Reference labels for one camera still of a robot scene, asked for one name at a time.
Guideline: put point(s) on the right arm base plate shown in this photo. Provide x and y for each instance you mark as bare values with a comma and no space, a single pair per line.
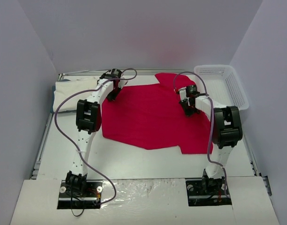
198,196

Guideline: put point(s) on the folded white t-shirt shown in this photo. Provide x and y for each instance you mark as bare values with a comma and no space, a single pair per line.
65,88

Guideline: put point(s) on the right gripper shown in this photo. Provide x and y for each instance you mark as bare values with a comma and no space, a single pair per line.
187,110

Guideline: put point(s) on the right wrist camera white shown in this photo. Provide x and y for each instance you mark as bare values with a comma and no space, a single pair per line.
182,94

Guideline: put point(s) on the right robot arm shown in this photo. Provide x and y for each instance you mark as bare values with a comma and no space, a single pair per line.
225,132

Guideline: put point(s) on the white plastic basket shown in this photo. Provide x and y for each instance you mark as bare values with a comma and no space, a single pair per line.
222,85

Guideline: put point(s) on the red t-shirt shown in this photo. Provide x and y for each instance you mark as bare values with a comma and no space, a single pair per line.
150,117

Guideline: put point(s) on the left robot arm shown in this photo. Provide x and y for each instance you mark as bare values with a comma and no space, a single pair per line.
88,122

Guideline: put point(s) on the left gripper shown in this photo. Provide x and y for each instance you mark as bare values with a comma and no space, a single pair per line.
113,95

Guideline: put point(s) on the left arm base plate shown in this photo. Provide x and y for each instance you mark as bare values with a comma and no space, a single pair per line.
89,199

